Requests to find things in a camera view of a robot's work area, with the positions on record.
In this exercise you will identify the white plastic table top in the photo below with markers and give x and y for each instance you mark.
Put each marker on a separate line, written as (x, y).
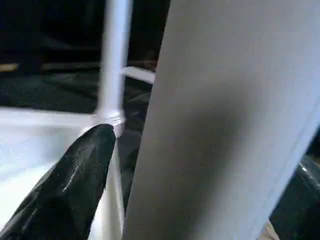
(37, 140)

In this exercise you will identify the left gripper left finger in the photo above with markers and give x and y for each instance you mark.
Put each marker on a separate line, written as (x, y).
(62, 195)

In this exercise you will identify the black plastic mat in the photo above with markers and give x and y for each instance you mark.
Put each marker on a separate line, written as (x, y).
(62, 92)

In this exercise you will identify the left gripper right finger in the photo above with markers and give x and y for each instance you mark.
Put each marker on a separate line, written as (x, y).
(302, 207)

